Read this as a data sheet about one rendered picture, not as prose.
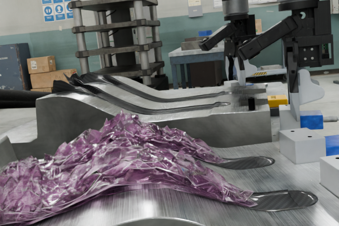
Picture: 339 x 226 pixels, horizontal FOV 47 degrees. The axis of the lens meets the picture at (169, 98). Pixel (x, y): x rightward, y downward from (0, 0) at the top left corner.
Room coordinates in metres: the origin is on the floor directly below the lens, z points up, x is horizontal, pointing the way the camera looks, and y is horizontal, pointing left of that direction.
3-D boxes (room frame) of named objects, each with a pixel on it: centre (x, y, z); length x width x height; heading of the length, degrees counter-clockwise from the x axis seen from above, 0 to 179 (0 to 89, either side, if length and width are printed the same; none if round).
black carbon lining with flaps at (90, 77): (0.73, 0.06, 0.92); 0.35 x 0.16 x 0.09; 77
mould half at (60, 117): (0.74, 0.07, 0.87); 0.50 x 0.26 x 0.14; 77
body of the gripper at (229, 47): (1.17, -0.23, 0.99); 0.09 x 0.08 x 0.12; 105
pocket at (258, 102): (0.63, -0.14, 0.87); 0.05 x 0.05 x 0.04; 77
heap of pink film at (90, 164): (0.38, 0.07, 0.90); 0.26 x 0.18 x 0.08; 94
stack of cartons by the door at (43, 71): (7.21, 2.06, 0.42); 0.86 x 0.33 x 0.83; 82
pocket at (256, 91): (0.73, -0.16, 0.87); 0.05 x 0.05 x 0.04; 77
